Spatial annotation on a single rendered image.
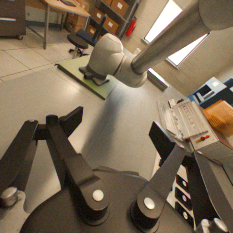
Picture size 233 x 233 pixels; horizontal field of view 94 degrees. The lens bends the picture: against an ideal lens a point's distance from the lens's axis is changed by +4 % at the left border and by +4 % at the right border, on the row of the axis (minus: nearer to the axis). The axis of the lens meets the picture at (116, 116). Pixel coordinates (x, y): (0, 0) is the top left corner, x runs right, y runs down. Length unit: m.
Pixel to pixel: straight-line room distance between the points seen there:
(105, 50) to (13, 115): 0.53
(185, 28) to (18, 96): 0.64
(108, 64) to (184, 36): 0.42
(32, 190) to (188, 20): 0.65
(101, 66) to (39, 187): 0.65
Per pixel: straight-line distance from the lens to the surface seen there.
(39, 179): 0.44
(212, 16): 0.42
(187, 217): 0.74
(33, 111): 0.55
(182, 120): 1.16
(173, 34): 0.48
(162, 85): 1.65
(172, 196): 0.71
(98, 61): 0.75
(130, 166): 0.57
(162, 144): 0.17
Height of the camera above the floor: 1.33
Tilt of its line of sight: 39 degrees down
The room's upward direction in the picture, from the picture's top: 41 degrees clockwise
